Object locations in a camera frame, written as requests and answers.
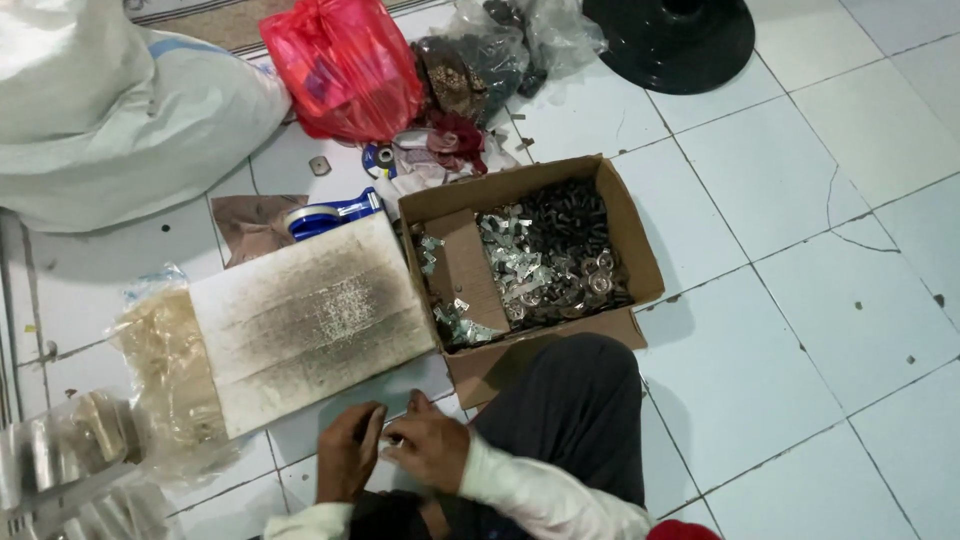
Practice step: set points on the person's right hand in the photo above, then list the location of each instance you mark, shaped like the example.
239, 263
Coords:
435, 450

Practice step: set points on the person's left hand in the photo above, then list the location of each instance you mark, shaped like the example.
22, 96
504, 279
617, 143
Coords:
341, 454

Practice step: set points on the person's right fingers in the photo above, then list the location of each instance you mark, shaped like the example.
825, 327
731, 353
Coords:
405, 431

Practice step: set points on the person's left fingers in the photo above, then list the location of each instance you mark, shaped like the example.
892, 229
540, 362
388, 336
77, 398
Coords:
372, 424

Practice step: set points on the worn white work board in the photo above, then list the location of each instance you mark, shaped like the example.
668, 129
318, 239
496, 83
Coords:
307, 322

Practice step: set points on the brown cardboard box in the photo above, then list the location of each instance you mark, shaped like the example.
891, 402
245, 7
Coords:
525, 330

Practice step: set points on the person's dark trouser leg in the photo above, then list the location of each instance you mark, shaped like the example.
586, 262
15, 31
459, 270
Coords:
570, 409

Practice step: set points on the heap of silver metal brackets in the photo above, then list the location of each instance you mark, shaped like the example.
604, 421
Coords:
517, 259

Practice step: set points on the clear bag of tan pieces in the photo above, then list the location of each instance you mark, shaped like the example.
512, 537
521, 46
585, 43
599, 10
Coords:
169, 375

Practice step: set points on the blue tape dispenser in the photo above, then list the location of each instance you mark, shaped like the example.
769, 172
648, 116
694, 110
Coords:
330, 216

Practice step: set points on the brown paper sheet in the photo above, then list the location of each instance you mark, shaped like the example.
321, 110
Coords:
251, 225

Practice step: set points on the heap of round metal caps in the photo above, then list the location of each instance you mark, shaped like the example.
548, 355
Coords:
596, 276

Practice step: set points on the blue grinding disc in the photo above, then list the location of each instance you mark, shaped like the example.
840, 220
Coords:
379, 160

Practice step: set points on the small square metal plate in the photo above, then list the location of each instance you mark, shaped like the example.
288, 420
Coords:
320, 165

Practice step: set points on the heap of black metal parts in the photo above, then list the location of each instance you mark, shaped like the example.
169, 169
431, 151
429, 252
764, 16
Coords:
564, 214

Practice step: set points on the red fabric item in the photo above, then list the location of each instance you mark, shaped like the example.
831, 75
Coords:
681, 531

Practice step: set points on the dark red cloth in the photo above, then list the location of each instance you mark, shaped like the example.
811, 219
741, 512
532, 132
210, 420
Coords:
459, 139

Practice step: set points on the pile of clear plastic bags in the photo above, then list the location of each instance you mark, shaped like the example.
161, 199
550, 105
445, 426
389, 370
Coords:
67, 469

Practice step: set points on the red plastic bag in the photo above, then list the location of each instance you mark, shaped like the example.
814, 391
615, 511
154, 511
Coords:
345, 67

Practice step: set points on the clear bag of dark parts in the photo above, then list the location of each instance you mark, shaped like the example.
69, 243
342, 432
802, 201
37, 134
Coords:
472, 71

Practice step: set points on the large white sack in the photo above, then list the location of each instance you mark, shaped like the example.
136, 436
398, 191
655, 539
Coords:
112, 112

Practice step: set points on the crumpled clear plastic bag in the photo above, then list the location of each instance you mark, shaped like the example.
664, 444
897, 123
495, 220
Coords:
562, 30

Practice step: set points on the black round stand base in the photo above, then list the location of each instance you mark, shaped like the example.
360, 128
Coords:
671, 41

